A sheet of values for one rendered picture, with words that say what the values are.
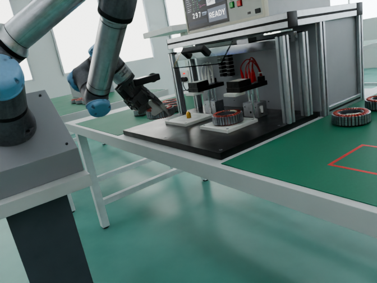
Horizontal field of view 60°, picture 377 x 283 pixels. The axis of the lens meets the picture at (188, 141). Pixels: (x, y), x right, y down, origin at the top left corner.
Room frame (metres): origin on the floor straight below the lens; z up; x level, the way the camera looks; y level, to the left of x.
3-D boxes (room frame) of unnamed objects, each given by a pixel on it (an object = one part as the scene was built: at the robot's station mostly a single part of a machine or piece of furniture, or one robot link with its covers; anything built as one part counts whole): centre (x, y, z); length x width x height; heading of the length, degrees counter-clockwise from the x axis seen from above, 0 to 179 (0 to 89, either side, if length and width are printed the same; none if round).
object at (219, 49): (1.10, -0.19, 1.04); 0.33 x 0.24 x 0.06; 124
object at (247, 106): (1.23, -0.27, 0.80); 0.07 x 0.05 x 0.06; 34
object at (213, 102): (1.43, -0.14, 0.80); 0.07 x 0.05 x 0.06; 34
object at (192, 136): (1.26, -0.10, 0.76); 0.64 x 0.47 x 0.02; 34
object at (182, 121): (1.35, -0.02, 0.78); 0.15 x 0.15 x 0.01; 34
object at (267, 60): (1.39, -0.30, 0.92); 0.66 x 0.01 x 0.30; 34
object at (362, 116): (0.99, -0.52, 0.77); 0.11 x 0.11 x 0.04
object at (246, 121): (1.15, -0.15, 0.78); 0.15 x 0.15 x 0.01; 34
